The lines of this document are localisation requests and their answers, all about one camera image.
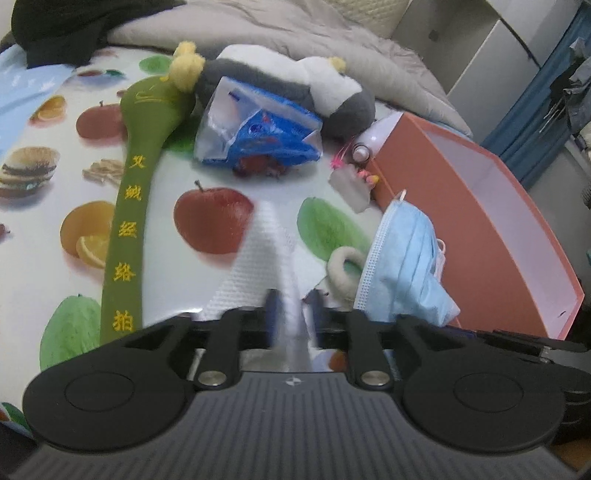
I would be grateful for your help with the black clothing pile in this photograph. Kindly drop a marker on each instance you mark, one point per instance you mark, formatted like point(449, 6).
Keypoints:
point(60, 27)

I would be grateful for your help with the orange cardboard box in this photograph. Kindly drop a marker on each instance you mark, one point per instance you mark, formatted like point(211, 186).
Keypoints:
point(438, 194)

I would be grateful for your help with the grey white plush toy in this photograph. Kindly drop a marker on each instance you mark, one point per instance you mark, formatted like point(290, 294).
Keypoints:
point(341, 110)

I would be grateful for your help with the fruit printed mat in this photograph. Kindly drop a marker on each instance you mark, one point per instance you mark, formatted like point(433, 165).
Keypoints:
point(277, 194)

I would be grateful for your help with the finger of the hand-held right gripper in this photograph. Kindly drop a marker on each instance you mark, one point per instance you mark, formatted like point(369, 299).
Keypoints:
point(531, 344)

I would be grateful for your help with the green fabric massage stick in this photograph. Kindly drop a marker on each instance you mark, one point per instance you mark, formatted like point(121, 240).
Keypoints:
point(124, 230)

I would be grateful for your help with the hanging clothes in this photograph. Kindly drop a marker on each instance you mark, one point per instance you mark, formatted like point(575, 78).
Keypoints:
point(577, 101)

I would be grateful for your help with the blue face mask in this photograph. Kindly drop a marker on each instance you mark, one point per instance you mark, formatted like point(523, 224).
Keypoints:
point(406, 258)

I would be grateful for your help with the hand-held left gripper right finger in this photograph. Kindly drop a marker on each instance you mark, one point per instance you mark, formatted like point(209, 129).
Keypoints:
point(315, 318)

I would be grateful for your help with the cream hair scrunchie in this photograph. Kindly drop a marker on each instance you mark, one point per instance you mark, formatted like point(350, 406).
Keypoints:
point(337, 267)

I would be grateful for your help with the white wardrobe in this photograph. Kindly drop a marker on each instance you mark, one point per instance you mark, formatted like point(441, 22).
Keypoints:
point(489, 69)

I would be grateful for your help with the white waffle towel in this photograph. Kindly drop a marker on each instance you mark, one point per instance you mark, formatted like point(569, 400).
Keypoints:
point(263, 258)

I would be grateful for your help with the cream quilted headboard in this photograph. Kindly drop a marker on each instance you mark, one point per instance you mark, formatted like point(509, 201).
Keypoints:
point(369, 11)

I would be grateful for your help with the small clear pouch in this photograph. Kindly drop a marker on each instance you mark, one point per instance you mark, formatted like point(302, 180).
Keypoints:
point(351, 189)

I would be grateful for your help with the white spray bottle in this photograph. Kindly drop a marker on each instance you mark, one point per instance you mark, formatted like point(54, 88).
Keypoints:
point(376, 136)

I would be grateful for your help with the grey wall switch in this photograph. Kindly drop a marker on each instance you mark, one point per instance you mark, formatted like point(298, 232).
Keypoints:
point(434, 34)

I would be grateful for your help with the pink tassel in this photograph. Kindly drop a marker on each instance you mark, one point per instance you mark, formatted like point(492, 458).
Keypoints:
point(339, 161)

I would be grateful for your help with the blue plastic bag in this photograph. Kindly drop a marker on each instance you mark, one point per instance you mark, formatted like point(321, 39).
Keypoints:
point(258, 134)

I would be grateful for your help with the grey duvet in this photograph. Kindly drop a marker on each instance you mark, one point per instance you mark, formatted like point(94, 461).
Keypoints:
point(277, 27)

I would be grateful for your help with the blue curtain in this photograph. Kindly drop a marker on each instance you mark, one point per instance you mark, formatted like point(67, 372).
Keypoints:
point(521, 129)

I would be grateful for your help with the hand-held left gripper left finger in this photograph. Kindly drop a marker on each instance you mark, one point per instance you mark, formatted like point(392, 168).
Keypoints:
point(273, 318)

